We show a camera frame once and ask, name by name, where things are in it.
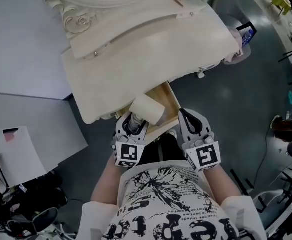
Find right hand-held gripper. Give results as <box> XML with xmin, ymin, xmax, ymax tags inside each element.
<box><xmin>177</xmin><ymin>107</ymin><xmax>222</xmax><ymax>173</ymax></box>

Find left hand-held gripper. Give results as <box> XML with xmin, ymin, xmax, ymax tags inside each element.
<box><xmin>112</xmin><ymin>114</ymin><xmax>150</xmax><ymax>169</ymax></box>

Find cream hair dryer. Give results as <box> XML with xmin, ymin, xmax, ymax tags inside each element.
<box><xmin>128</xmin><ymin>95</ymin><xmax>166</xmax><ymax>135</ymax></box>

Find wooden drawer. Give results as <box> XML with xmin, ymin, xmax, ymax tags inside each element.
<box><xmin>114</xmin><ymin>81</ymin><xmax>184</xmax><ymax>138</ymax></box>

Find person's right forearm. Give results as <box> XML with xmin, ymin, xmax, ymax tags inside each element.
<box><xmin>202</xmin><ymin>163</ymin><xmax>244</xmax><ymax>206</ymax></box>

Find person's left forearm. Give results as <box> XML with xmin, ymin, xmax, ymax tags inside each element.
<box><xmin>90</xmin><ymin>154</ymin><xmax>127</xmax><ymax>207</ymax></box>

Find white drawer knob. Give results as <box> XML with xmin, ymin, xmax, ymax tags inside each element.
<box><xmin>196</xmin><ymin>64</ymin><xmax>215</xmax><ymax>79</ymax></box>

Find person's black trousers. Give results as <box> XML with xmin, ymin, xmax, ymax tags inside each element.
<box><xmin>137</xmin><ymin>133</ymin><xmax>187</xmax><ymax>165</ymax></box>

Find cream dressing table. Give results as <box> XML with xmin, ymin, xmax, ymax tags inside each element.
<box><xmin>60</xmin><ymin>0</ymin><xmax>239</xmax><ymax>125</ymax></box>

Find pink round stool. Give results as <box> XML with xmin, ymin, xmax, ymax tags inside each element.
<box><xmin>221</xmin><ymin>25</ymin><xmax>252</xmax><ymax>67</ymax></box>

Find white printed shirt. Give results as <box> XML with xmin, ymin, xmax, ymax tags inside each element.
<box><xmin>76</xmin><ymin>159</ymin><xmax>269</xmax><ymax>240</ymax></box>

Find blue water bottle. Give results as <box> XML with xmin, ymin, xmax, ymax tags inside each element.
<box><xmin>240</xmin><ymin>28</ymin><xmax>254</xmax><ymax>46</ymax></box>

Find white cardboard box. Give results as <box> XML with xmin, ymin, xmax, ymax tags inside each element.
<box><xmin>0</xmin><ymin>125</ymin><xmax>48</xmax><ymax>188</ymax></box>

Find pile of black equipment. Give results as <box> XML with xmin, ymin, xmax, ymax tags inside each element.
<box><xmin>0</xmin><ymin>170</ymin><xmax>69</xmax><ymax>240</ymax></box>

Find yellow-green small chair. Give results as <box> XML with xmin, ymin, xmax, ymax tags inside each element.
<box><xmin>267</xmin><ymin>0</ymin><xmax>292</xmax><ymax>17</ymax></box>

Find black floor cable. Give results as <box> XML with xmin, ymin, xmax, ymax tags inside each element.
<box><xmin>253</xmin><ymin>123</ymin><xmax>292</xmax><ymax>190</ymax></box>

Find black metal frame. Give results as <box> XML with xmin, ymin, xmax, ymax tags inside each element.
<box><xmin>229</xmin><ymin>168</ymin><xmax>292</xmax><ymax>215</ymax></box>

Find cream carved mirror frame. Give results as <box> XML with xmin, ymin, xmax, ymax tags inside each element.
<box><xmin>40</xmin><ymin>0</ymin><xmax>207</xmax><ymax>36</ymax></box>

